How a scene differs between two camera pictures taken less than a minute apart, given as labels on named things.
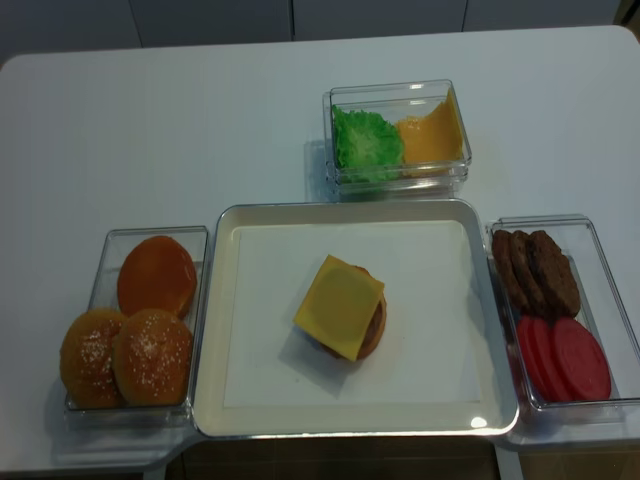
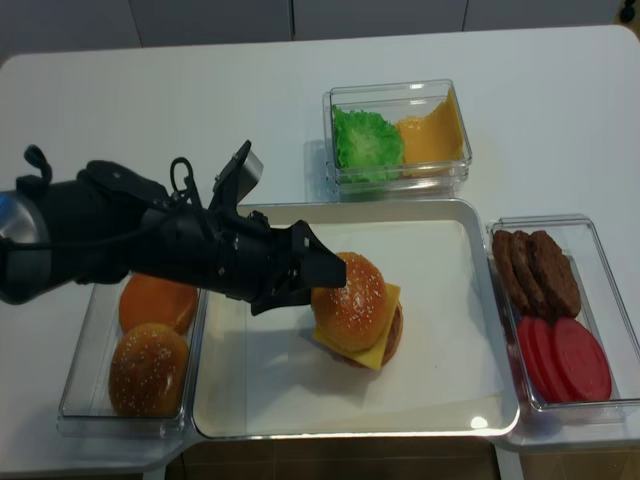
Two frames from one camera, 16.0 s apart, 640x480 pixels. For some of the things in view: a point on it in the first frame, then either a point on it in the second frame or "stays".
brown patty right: [556, 276] stays
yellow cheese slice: [341, 306] → [369, 357]
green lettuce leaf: [367, 147] stays
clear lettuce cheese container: [395, 139] stays
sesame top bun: [87, 362] → [350, 318]
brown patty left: [506, 275] stays
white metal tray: [345, 317] stays
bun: [334, 352] → [392, 344]
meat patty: [373, 331] → [394, 336]
